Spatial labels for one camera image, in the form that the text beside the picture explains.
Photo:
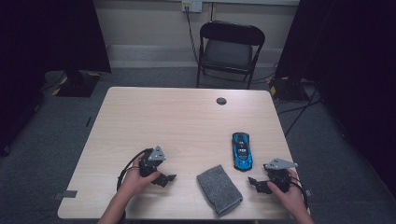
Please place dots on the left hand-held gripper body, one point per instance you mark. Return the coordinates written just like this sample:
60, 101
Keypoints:
148, 166

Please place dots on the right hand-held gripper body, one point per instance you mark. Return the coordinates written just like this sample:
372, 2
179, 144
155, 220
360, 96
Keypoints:
280, 177

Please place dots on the blue toy car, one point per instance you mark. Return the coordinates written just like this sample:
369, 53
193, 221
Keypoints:
242, 152

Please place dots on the grey cloth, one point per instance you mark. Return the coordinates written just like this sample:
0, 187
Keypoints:
219, 189

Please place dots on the person's left hand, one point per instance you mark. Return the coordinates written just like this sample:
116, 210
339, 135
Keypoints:
135, 182

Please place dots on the person's right hand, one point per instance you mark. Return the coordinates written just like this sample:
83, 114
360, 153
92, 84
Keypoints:
291, 197

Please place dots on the grey tape piece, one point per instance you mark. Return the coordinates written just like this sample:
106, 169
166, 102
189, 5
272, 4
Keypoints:
308, 193
67, 194

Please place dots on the small black floor strip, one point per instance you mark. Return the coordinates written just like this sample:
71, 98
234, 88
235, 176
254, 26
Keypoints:
88, 121

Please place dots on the grey table grommet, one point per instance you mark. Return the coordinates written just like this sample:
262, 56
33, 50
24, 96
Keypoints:
221, 101

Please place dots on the black stand base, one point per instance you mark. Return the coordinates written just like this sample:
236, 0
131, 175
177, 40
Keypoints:
77, 85
288, 90

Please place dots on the black folding chair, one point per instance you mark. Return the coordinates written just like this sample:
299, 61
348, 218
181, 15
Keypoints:
229, 53

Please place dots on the black curtain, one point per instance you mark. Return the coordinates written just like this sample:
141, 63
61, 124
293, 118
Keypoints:
351, 62
46, 34

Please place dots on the white wall socket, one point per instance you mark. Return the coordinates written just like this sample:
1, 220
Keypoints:
192, 5

